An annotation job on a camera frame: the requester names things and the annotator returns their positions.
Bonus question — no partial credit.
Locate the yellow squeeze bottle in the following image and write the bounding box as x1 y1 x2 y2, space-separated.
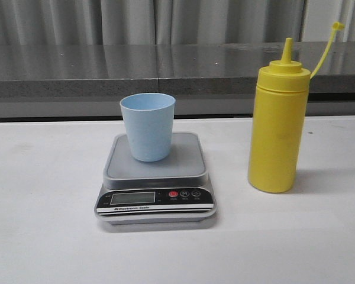
248 22 345 193

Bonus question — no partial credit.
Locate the light blue plastic cup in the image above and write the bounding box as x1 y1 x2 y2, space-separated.
120 93 176 162

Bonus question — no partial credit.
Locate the silver electronic kitchen scale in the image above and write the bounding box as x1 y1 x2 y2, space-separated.
95 132 217 225

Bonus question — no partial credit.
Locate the grey stone counter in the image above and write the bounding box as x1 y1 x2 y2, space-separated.
0 41 355 119

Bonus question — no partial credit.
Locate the grey curtain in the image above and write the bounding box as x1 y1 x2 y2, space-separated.
0 1 355 45

